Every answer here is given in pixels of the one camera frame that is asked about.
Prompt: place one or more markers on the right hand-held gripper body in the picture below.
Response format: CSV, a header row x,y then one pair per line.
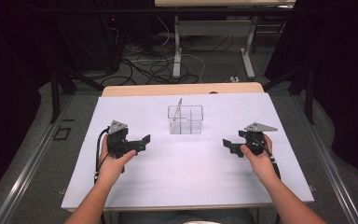
x,y
254,141

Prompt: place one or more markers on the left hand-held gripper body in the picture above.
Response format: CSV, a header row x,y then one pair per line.
x,y
118,141

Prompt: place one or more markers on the white pen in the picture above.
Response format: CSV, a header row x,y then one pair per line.
x,y
177,113

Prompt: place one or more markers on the clear plastic pen holder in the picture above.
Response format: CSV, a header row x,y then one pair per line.
x,y
186,121

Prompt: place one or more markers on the person's right hand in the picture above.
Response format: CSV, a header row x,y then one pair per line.
x,y
262,165

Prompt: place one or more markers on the person's left hand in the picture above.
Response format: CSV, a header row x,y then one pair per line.
x,y
113,169

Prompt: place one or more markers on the white table sheet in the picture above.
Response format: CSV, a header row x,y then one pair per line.
x,y
183,177

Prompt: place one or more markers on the wooden table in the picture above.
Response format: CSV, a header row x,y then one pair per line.
x,y
180,89

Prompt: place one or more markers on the black metal stand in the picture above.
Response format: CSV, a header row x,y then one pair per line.
x,y
56,93
308,93

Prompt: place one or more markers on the person's grey clothing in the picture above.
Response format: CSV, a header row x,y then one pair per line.
x,y
186,217

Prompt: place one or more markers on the black computer tower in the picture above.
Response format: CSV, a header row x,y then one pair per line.
x,y
99,43

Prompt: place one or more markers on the dark curtain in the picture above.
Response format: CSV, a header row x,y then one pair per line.
x,y
9,93
348,77

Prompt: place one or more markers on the white-framed desk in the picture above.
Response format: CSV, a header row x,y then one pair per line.
x,y
214,28

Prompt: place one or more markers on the black horizontal bar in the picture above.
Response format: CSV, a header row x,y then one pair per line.
x,y
167,10

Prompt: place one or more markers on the metal floor rail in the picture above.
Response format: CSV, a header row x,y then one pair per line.
x,y
332,174
28,168

